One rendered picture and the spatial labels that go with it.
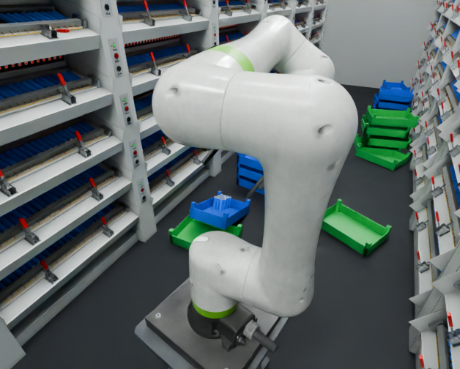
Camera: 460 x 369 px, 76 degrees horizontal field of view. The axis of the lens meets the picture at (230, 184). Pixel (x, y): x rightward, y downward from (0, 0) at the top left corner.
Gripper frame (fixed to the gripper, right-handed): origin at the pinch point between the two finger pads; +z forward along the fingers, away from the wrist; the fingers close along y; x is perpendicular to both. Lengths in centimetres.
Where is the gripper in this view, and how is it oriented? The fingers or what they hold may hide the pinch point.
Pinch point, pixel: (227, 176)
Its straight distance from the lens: 71.3
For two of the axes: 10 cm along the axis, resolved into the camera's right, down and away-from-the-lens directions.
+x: 0.3, 2.1, 9.8
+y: 7.8, 6.1, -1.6
